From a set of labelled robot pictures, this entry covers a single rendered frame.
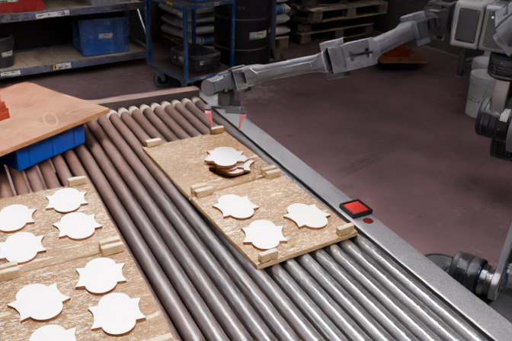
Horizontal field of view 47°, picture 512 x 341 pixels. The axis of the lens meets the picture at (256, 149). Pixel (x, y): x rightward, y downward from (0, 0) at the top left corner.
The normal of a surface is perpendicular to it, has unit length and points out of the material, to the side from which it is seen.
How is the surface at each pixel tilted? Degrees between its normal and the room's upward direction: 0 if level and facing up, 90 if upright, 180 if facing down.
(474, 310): 0
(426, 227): 0
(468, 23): 90
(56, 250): 0
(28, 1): 90
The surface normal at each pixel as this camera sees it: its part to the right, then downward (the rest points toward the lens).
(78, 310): 0.04, -0.90
